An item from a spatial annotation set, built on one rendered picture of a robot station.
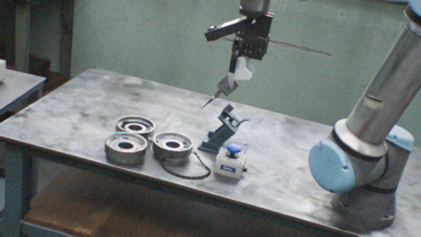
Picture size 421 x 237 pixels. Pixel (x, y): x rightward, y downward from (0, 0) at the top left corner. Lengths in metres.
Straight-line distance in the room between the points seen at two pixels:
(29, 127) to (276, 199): 0.67
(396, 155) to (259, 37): 0.43
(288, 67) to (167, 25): 0.72
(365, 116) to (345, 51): 1.82
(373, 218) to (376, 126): 0.29
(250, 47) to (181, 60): 1.72
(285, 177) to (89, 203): 0.59
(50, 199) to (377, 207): 0.91
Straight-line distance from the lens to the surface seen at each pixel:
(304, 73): 2.93
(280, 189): 1.34
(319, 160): 1.15
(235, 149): 1.32
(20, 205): 1.55
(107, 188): 1.69
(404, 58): 1.03
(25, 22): 2.79
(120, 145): 1.37
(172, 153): 1.34
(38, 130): 1.46
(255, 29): 1.34
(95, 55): 3.23
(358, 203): 1.29
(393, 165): 1.24
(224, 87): 1.40
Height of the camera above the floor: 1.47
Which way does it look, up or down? 24 degrees down
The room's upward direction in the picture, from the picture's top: 11 degrees clockwise
